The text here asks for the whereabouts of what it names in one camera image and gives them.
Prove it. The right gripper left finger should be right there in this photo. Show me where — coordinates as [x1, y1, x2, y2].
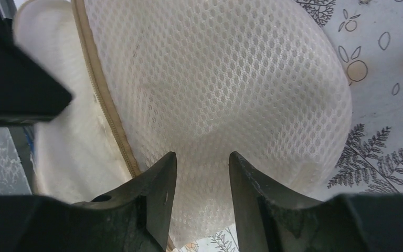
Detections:
[0, 152, 177, 251]

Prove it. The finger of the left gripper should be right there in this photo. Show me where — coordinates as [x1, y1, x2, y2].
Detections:
[0, 1, 72, 127]

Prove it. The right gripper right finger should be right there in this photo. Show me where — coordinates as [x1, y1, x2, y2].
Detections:
[229, 152, 403, 251]

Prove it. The white mesh laundry bag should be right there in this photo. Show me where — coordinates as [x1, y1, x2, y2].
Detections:
[13, 1, 352, 247]

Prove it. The floral tablecloth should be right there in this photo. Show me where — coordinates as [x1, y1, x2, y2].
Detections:
[169, 1, 403, 247]

